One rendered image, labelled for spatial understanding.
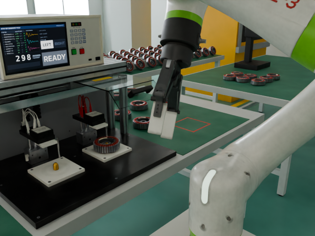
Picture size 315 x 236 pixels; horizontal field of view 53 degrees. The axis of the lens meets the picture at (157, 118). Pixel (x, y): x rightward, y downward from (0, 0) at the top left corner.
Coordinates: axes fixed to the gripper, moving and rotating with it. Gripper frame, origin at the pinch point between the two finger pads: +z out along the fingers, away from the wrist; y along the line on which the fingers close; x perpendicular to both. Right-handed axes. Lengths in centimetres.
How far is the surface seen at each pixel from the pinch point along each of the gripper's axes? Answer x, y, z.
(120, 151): 28, 54, 8
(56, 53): 54, 34, -24
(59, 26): 54, 31, -34
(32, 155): 57, 38, 16
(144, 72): 73, 209, -63
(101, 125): 37, 52, -1
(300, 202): -72, 182, 22
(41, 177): 46, 31, 22
